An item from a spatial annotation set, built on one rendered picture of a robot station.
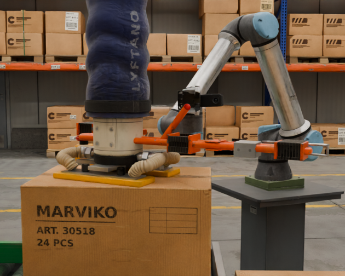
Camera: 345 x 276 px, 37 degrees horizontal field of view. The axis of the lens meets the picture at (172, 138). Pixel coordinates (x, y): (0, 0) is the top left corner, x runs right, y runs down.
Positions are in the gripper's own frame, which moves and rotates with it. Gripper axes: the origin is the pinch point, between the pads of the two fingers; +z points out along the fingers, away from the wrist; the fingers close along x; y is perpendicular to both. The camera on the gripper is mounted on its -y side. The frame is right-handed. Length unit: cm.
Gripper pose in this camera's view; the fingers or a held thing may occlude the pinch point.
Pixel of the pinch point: (198, 101)
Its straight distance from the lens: 175.9
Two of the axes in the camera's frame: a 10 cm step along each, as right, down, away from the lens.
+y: -10.0, -0.1, 0.2
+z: -0.2, 1.0, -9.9
